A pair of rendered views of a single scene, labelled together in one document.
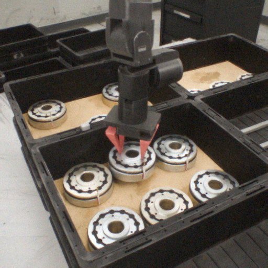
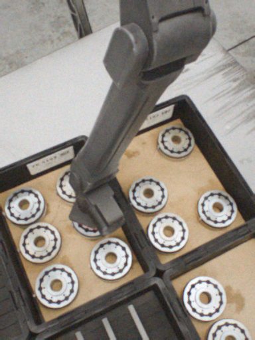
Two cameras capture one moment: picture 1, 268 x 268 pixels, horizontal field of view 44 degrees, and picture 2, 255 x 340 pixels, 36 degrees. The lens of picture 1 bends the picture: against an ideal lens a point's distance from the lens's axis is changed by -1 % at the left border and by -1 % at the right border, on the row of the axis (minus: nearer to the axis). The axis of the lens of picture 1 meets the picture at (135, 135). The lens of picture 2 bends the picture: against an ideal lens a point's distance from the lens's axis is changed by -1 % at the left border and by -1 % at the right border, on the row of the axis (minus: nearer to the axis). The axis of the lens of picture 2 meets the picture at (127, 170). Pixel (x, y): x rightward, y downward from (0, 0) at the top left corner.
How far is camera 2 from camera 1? 0.82 m
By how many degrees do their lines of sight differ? 56
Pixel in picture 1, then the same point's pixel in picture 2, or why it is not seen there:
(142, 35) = (74, 177)
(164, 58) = (98, 210)
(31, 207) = not seen: hidden behind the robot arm
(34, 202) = not seen: hidden behind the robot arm
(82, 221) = (45, 186)
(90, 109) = (192, 182)
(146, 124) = (77, 213)
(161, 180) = (81, 246)
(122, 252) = not seen: outside the picture
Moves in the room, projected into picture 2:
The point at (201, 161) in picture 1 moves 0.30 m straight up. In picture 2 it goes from (103, 287) to (98, 261)
